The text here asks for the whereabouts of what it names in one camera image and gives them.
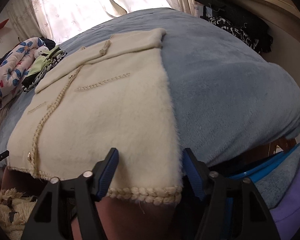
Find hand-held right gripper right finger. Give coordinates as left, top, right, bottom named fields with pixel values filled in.
left=169, top=147, right=282, bottom=240

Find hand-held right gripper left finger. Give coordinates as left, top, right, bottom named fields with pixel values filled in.
left=20, top=147, right=120, bottom=240

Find cream fluffy cardigan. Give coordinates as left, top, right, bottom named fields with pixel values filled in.
left=6, top=28, right=184, bottom=207

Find black patterned clothes on chair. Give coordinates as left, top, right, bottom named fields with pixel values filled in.
left=194, top=0, right=274, bottom=53

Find cream shaggy rug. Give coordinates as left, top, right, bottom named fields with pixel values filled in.
left=0, top=189, right=44, bottom=240

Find blue plastic object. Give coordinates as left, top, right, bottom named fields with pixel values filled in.
left=227, top=145, right=300, bottom=183

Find floral rolled quilt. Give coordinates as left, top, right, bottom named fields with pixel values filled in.
left=0, top=37, right=53, bottom=104

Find black folded garment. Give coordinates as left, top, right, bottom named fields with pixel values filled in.
left=22, top=74, right=40, bottom=85

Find blue fleece bed blanket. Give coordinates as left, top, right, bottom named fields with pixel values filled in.
left=0, top=7, right=300, bottom=168

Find green folded garment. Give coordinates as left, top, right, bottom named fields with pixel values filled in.
left=22, top=45, right=63, bottom=80

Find person's purple garment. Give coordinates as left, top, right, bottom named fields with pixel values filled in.
left=270, top=135, right=300, bottom=240

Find black and white printed garment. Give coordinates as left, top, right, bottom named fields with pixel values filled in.
left=22, top=51, right=68, bottom=93

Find white cat plush toy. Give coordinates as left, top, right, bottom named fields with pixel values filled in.
left=32, top=45, right=49, bottom=58

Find black and white patterned cloth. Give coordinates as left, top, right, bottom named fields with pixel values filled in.
left=207, top=16, right=262, bottom=53

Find wooden shelf with books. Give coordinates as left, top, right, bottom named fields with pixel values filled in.
left=192, top=0, right=300, bottom=38

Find wooden bed frame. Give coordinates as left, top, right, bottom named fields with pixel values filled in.
left=267, top=136, right=297, bottom=155

